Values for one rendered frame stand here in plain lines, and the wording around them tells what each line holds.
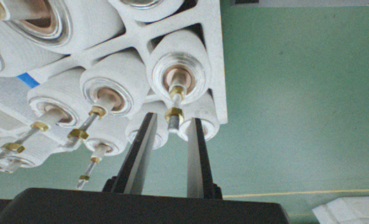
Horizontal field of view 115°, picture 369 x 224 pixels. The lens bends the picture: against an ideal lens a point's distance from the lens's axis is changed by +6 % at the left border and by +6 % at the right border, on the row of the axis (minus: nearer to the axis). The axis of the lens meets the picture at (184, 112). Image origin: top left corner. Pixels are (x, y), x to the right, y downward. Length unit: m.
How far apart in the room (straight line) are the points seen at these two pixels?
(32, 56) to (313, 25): 0.62
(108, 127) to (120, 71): 0.17
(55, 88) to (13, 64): 0.05
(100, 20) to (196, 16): 0.13
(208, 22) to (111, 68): 0.16
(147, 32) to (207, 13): 0.10
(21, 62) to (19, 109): 0.29
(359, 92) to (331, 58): 0.25
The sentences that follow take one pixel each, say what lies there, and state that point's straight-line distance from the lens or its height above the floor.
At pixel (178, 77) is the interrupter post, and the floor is 0.26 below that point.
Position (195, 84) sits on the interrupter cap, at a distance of 0.17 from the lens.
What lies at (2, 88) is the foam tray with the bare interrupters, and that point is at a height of 0.15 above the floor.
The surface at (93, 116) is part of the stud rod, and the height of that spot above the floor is 0.30.
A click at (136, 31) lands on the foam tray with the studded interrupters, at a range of 0.24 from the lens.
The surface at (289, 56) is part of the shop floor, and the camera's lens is 0.53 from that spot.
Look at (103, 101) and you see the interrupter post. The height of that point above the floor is 0.27.
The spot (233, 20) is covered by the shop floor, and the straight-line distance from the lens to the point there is 0.42.
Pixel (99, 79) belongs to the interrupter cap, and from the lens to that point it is 0.21.
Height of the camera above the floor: 0.40
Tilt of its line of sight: 48 degrees down
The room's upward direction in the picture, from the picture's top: 178 degrees counter-clockwise
